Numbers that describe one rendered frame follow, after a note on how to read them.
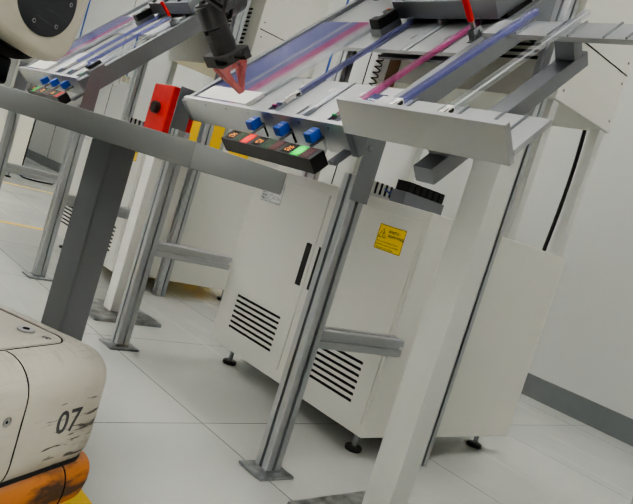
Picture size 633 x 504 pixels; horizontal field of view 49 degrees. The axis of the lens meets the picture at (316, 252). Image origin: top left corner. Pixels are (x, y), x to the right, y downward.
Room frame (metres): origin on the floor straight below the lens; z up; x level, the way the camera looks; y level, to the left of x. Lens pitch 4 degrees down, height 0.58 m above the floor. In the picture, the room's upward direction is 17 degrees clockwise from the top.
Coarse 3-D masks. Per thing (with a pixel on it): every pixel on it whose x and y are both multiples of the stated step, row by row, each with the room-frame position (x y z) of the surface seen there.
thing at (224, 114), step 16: (192, 96) 1.87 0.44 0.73; (192, 112) 1.90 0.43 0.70; (208, 112) 1.83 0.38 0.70; (224, 112) 1.76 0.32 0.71; (240, 112) 1.70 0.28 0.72; (256, 112) 1.64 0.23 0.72; (272, 112) 1.58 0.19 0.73; (240, 128) 1.74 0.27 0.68; (272, 128) 1.62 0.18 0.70; (304, 128) 1.52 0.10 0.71; (320, 128) 1.47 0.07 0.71; (336, 128) 1.42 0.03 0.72; (304, 144) 1.55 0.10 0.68; (320, 144) 1.50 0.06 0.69; (336, 144) 1.46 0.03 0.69
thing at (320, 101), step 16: (304, 80) 1.77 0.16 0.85; (272, 96) 1.74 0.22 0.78; (304, 96) 1.67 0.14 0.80; (320, 96) 1.64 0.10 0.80; (336, 96) 1.61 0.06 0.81; (352, 96) 1.58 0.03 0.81; (288, 112) 1.62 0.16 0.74; (304, 112) 1.58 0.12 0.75; (320, 112) 1.56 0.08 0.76; (336, 112) 1.53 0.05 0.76
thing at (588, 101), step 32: (608, 0) 1.89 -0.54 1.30; (384, 64) 2.31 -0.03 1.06; (608, 64) 1.96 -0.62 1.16; (448, 96) 2.22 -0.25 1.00; (480, 96) 2.08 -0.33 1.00; (576, 96) 1.89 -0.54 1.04; (608, 96) 1.99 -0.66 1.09; (576, 128) 2.11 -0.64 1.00; (608, 128) 2.03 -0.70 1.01; (352, 160) 2.34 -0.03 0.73; (416, 160) 2.51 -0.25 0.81; (576, 160) 2.14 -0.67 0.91; (576, 192) 2.03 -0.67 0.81; (512, 224) 1.84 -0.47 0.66
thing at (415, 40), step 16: (368, 0) 2.22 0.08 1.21; (384, 0) 2.17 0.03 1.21; (352, 16) 2.13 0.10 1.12; (368, 16) 2.08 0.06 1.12; (400, 32) 1.85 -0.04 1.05; (416, 32) 1.82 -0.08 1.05; (432, 32) 1.78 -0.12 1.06; (448, 32) 1.75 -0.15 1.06; (352, 48) 1.88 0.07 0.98; (384, 48) 1.79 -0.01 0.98; (400, 48) 1.75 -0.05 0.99; (416, 48) 1.72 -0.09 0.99; (432, 48) 1.68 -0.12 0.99; (448, 48) 1.65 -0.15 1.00
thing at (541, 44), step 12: (588, 12) 1.36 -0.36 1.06; (564, 24) 1.33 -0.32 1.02; (576, 24) 1.34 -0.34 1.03; (552, 36) 1.30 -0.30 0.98; (528, 48) 1.27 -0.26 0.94; (540, 48) 1.28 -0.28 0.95; (516, 60) 1.24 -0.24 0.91; (504, 72) 1.22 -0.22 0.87; (480, 84) 1.19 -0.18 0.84; (492, 84) 1.20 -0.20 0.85; (468, 96) 1.16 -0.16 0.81; (456, 108) 1.15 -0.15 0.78
